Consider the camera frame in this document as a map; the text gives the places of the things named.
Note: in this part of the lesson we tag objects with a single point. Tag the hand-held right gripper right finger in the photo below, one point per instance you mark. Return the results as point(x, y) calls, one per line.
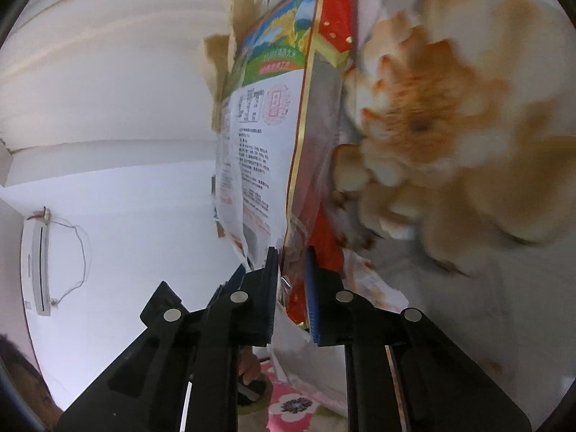
point(311, 301)

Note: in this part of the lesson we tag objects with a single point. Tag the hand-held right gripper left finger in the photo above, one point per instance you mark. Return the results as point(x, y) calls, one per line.
point(271, 297)

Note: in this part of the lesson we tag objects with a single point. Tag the red white printed bag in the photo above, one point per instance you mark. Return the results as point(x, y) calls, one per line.
point(270, 153)

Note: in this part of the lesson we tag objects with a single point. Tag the beige paper bag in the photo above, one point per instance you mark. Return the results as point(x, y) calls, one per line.
point(211, 58)

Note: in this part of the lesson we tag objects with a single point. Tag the white orange printed wrapper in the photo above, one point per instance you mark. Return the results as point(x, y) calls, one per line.
point(373, 283)

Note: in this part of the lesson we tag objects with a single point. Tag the pink floral mat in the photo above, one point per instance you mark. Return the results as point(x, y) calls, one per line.
point(292, 405)

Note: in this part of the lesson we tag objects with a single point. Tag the white air conditioner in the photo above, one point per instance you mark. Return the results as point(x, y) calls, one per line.
point(38, 270)

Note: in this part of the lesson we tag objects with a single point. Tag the floral tablecloth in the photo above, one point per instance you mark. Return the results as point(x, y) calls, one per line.
point(450, 99)

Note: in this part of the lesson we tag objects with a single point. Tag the person's head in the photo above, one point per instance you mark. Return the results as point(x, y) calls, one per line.
point(22, 387)

